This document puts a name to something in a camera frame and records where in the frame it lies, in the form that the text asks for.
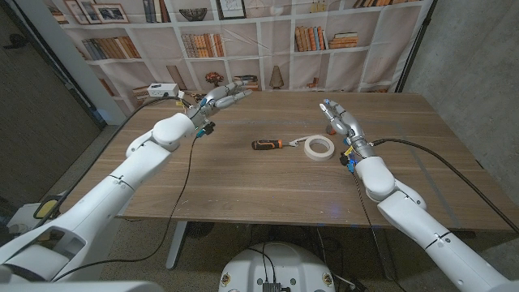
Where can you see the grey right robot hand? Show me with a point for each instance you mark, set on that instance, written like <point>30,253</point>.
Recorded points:
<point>344,121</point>

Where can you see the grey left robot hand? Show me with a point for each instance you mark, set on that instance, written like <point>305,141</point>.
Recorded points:
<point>219,99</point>

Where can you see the white masking tape roll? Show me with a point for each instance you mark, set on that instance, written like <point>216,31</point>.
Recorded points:
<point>320,148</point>

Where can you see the orange black screwdriver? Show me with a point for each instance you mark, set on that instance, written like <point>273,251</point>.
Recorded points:
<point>267,144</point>

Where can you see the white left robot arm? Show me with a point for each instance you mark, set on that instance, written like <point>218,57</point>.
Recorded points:
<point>93,219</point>

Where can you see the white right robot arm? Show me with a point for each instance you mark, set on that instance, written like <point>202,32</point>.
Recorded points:
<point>425,227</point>

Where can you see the red toy strawberry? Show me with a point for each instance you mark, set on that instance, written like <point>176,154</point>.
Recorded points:
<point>330,130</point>

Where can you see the white power strip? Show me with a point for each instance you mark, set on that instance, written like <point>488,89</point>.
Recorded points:
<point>163,90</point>

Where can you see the printed bookshelf backdrop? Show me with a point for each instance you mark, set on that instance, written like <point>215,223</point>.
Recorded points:
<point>275,48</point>

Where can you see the black backdrop stand pole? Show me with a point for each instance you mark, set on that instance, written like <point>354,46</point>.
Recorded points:
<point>415,44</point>

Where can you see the black round table foot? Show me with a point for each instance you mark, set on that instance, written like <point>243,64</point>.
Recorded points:
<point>200,230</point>

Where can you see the grey table leg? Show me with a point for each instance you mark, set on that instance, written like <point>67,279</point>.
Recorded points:
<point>383,255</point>

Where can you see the white table leg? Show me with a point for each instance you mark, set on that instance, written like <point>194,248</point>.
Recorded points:
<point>176,247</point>

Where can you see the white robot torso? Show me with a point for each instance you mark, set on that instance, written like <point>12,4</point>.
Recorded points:
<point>280,263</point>

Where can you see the yellow black plastic piece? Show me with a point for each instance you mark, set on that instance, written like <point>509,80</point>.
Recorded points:
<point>46,207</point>

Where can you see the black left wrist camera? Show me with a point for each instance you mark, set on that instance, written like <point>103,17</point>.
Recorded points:
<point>207,130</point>

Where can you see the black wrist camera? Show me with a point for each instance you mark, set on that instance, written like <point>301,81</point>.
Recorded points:
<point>346,158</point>
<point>207,130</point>

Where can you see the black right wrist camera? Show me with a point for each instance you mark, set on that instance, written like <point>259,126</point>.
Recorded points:
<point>346,158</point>

